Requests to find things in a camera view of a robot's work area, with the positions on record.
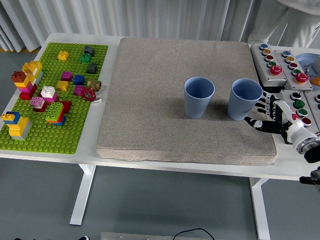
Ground yellow white brick tower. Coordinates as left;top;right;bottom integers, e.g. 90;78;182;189
21;60;44;87

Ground brass valve red handwheel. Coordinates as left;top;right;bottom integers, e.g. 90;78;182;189
80;79;103;103

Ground grey four-button control box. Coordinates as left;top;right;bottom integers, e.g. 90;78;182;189
273;89;320;145

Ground yellow toy brick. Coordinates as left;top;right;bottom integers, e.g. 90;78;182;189
57;50;70;62
56;80;70;92

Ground red toy brick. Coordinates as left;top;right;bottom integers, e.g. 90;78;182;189
60;100;73;115

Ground white table leg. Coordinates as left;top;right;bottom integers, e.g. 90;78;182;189
249;176;271;240
69;163;97;226

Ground brown yellow pink brick tower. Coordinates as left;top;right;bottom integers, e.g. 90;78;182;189
10;70;38;101

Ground blue ribbed cup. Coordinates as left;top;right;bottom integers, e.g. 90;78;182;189
184;76;216;120
227;78;264;122

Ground person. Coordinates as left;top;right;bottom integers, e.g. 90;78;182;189
247;0;320;48

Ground white pink brick stack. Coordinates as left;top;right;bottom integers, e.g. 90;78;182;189
39;85;60;105

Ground yellow blue grey brick stack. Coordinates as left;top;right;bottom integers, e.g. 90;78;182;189
0;111;33;141

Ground grey button control box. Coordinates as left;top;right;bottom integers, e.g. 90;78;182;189
303;90;320;137

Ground black cable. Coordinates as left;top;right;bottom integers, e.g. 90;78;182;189
173;227;215;240

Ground grey-brown cushion mat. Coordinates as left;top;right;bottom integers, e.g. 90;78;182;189
95;37;278;166

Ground blue toy brick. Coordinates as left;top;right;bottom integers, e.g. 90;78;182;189
72;74;85;86

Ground grey sloped brick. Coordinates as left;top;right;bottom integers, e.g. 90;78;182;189
86;62;98;75

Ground small metal parts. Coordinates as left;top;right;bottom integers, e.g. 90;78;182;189
303;62;320;76

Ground light blue plate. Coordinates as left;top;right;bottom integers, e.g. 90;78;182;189
294;52;320;90

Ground pink red brick stack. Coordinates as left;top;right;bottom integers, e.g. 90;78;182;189
29;96;48;113

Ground green studded baseplate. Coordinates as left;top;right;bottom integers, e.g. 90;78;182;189
0;41;110;155

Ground green orange blue brick stack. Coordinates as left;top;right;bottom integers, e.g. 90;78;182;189
45;101;67;127

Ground magenta toy brick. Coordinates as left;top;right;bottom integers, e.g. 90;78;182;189
73;84;86;97
60;70;74;82

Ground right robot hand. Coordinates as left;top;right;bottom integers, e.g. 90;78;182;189
243;90;316;151

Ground grey five-button control box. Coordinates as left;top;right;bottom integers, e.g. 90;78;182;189
249;43;288;88
273;49;315;91

